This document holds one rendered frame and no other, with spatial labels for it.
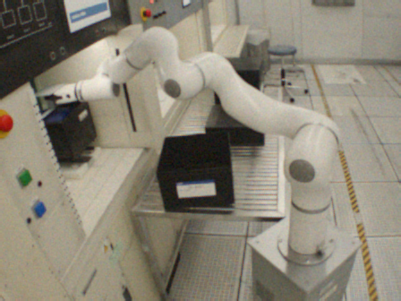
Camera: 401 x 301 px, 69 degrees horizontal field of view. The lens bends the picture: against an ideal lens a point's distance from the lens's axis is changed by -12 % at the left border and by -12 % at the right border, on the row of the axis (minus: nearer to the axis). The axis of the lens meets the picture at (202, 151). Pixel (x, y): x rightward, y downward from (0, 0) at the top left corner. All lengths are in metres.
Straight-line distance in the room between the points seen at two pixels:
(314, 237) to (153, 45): 0.73
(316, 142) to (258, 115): 0.17
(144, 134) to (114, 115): 0.16
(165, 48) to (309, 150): 0.47
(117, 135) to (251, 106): 0.82
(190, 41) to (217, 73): 1.86
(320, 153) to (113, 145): 1.04
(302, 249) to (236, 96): 0.51
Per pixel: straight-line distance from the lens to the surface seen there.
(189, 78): 0.87
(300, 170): 0.79
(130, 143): 1.53
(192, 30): 2.77
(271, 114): 0.87
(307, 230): 1.00
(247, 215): 1.22
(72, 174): 1.43
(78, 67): 1.49
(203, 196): 1.25
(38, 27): 0.94
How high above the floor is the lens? 1.58
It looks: 30 degrees down
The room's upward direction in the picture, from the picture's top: 8 degrees counter-clockwise
